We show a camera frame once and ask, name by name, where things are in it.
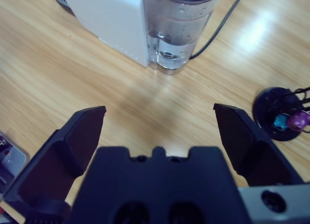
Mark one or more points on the teal coffee capsule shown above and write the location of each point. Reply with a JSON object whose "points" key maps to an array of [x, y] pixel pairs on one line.
{"points": [[281, 122]]}

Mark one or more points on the clear water tank black lid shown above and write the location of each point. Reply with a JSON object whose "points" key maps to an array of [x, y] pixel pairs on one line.
{"points": [[179, 28]]}

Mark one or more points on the purple coffee capsule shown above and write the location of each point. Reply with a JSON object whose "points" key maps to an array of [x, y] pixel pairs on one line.
{"points": [[299, 120]]}

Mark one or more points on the white capsule coffee machine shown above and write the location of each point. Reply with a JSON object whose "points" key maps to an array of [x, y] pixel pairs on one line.
{"points": [[111, 20]]}

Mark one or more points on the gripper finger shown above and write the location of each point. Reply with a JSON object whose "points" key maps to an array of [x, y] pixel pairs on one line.
{"points": [[55, 156], [249, 146]]}

